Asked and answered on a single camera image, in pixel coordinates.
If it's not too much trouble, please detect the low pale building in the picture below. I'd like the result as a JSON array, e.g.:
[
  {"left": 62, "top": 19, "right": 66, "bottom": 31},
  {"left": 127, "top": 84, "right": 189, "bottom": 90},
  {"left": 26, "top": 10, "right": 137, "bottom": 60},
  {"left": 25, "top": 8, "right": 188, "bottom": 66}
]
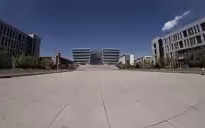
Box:
[{"left": 134, "top": 55, "right": 155, "bottom": 67}]

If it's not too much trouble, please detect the grass strip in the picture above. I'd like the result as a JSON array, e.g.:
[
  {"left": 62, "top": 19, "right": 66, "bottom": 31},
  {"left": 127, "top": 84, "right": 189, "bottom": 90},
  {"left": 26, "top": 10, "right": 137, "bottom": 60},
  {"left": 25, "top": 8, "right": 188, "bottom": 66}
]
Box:
[{"left": 0, "top": 67, "right": 63, "bottom": 76}]

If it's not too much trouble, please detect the low brown building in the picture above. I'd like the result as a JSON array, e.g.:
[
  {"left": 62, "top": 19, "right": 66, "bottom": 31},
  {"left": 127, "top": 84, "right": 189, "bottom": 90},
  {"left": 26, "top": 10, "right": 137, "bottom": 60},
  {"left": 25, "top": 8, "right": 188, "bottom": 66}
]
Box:
[{"left": 38, "top": 55, "right": 74, "bottom": 67}]

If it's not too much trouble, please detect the pale concrete slab plaza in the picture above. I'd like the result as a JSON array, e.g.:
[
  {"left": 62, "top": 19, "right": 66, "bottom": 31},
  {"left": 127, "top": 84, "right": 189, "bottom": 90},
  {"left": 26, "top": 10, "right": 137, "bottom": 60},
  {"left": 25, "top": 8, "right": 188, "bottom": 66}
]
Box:
[{"left": 0, "top": 64, "right": 205, "bottom": 128}]

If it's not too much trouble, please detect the small white building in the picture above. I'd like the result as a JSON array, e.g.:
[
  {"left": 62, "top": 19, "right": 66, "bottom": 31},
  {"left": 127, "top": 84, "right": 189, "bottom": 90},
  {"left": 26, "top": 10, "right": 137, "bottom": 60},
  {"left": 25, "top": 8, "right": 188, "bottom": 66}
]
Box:
[{"left": 118, "top": 54, "right": 135, "bottom": 66}]

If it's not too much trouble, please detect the pale multi-storey building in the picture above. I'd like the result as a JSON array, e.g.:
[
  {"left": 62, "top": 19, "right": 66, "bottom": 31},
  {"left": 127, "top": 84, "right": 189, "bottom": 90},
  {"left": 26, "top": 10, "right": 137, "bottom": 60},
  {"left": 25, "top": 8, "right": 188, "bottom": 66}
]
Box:
[{"left": 150, "top": 13, "right": 205, "bottom": 63}]

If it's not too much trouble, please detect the wide pale stairway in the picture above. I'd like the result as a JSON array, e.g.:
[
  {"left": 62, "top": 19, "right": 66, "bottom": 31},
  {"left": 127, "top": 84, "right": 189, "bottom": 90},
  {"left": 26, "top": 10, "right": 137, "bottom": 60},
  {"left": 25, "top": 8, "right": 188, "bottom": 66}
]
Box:
[{"left": 77, "top": 64, "right": 120, "bottom": 72}]

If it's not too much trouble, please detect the dark glass building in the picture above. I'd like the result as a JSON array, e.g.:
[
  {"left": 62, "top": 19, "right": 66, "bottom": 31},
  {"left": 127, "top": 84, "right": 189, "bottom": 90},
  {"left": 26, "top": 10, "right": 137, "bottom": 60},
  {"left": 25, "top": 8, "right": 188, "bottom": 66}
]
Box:
[{"left": 0, "top": 14, "right": 42, "bottom": 59}]

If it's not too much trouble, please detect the row of bare trees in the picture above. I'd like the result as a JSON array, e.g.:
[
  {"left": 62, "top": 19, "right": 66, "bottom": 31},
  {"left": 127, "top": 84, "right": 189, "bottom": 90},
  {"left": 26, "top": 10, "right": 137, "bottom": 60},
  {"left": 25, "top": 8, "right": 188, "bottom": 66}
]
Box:
[{"left": 154, "top": 46, "right": 205, "bottom": 69}]

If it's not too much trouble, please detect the dark kerb strip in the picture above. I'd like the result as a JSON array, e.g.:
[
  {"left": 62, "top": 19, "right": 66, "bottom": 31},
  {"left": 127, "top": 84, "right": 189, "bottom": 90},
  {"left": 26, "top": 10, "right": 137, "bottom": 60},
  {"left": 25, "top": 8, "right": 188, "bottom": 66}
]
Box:
[{"left": 0, "top": 69, "right": 76, "bottom": 80}]

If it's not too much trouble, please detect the row of green trees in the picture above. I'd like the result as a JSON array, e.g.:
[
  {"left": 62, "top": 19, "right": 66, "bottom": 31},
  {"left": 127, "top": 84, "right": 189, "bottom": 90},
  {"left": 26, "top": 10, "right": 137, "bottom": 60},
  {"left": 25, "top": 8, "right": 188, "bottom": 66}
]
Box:
[{"left": 0, "top": 44, "right": 56, "bottom": 70}]

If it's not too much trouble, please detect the grey banded building, glass centre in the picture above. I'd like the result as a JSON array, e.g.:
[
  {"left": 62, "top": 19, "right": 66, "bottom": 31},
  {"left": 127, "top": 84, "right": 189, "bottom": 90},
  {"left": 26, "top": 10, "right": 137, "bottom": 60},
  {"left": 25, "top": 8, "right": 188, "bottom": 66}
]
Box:
[{"left": 71, "top": 47, "right": 121, "bottom": 66}]

